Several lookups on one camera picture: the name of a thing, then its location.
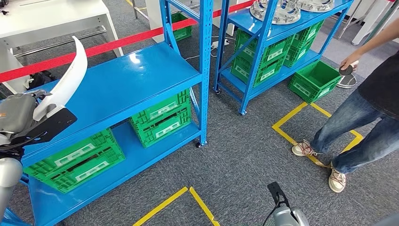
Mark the person's right hand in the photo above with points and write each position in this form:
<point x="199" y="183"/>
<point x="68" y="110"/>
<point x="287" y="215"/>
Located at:
<point x="350" y="60"/>

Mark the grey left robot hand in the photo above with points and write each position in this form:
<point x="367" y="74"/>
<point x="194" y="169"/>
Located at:
<point x="17" y="112"/>

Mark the black round handheld device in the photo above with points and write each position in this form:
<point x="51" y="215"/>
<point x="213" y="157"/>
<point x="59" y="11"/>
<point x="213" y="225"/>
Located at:
<point x="346" y="70"/>

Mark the white curved car part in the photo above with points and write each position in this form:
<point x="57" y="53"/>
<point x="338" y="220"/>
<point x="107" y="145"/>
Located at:
<point x="68" y="81"/>

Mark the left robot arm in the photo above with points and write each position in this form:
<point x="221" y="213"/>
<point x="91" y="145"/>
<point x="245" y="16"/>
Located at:
<point x="9" y="177"/>

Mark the person's right forearm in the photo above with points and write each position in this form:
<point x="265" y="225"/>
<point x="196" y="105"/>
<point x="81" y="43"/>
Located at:
<point x="377" y="39"/>

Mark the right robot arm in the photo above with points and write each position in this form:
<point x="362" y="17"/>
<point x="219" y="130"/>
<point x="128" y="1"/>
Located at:
<point x="286" y="218"/>

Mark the small blue metal shelf rack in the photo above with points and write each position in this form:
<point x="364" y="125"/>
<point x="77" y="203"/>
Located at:
<point x="246" y="21"/>

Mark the large blue metal shelf rack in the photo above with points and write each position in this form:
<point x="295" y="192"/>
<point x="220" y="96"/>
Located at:
<point x="124" y="78"/>

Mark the silver round stand base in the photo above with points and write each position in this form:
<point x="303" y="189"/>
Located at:
<point x="346" y="81"/>

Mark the person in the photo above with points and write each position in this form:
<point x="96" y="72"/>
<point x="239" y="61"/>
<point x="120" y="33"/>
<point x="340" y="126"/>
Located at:
<point x="380" y="87"/>

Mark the black bag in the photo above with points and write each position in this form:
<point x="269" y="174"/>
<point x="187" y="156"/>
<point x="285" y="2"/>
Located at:
<point x="43" y="79"/>

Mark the white tables with white legs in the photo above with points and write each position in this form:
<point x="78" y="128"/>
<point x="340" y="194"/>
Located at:
<point x="371" y="21"/>

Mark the open green plastic crate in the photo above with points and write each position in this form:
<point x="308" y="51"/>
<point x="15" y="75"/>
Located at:
<point x="311" y="82"/>

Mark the white furniture side panel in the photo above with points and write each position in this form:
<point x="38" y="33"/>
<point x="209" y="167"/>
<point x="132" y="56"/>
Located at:
<point x="9" y="56"/>

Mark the silver wheel cover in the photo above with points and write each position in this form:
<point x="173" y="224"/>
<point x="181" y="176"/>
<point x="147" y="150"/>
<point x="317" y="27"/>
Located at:
<point x="280" y="17"/>
<point x="315" y="5"/>

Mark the yellow floor tape square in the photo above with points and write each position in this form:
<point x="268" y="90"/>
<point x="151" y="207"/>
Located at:
<point x="290" y="115"/>

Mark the white table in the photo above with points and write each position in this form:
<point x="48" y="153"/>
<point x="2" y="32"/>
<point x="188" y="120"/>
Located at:
<point x="56" y="15"/>

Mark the red barrier belt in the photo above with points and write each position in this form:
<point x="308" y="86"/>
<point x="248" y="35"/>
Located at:
<point x="109" y="46"/>

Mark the yellow floor tape strip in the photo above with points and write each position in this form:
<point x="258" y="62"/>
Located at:
<point x="129" y="2"/>

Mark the white cabinet panel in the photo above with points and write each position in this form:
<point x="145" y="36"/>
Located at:
<point x="152" y="18"/>

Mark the chrome metal leg frame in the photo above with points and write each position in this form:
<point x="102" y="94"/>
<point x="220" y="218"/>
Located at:
<point x="134" y="9"/>

